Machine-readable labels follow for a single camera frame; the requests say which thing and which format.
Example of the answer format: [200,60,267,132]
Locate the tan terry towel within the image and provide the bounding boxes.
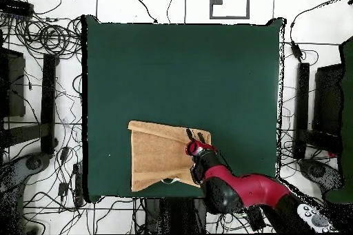
[127,119,212,193]

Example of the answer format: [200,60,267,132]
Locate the dark green table cloth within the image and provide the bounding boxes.
[81,14,286,203]

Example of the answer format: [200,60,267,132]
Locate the black power strip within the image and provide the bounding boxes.
[0,0,34,17]
[245,205,267,232]
[72,163,85,207]

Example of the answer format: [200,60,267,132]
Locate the dark grey stand base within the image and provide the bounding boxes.
[299,158,345,192]
[0,152,52,200]

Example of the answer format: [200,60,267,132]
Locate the black power adapter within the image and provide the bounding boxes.
[57,181,69,198]
[290,40,304,62]
[59,146,70,163]

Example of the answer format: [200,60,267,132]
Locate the black box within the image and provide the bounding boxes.
[312,63,344,136]
[0,47,26,118]

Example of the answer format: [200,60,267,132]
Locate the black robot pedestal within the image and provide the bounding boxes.
[144,197,209,234]

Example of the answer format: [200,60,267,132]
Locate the black stand leg frame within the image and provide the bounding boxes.
[0,53,59,155]
[292,62,344,160]

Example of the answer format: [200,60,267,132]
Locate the black cable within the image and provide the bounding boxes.
[127,0,159,24]

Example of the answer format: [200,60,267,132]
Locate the coiled black cables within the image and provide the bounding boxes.
[13,15,83,57]

